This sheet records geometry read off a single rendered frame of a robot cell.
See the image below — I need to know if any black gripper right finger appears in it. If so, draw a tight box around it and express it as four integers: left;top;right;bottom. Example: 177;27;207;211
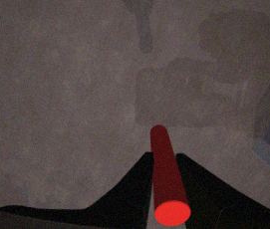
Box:
175;153;270;229

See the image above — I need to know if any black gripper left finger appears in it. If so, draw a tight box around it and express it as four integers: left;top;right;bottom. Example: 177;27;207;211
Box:
0;151;154;229

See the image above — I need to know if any red peg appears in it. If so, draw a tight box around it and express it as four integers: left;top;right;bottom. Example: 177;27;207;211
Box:
150;125;190;227

